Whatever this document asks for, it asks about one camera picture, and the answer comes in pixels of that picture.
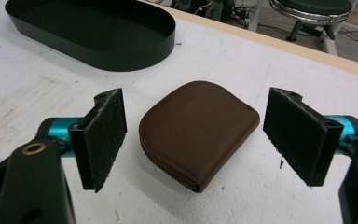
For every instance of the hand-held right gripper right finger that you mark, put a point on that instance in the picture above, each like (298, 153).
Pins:
(301, 138)

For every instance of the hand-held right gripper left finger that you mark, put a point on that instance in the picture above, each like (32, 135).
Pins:
(101, 140)

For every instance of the brown leather zip wallet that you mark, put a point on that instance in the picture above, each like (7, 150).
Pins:
(195, 133)

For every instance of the black oval tray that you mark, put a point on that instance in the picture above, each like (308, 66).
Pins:
(96, 34)

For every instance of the white metal stand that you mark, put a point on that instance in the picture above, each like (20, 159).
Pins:
(327, 37)

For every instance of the black round stool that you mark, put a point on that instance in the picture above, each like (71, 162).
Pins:
(315, 15)

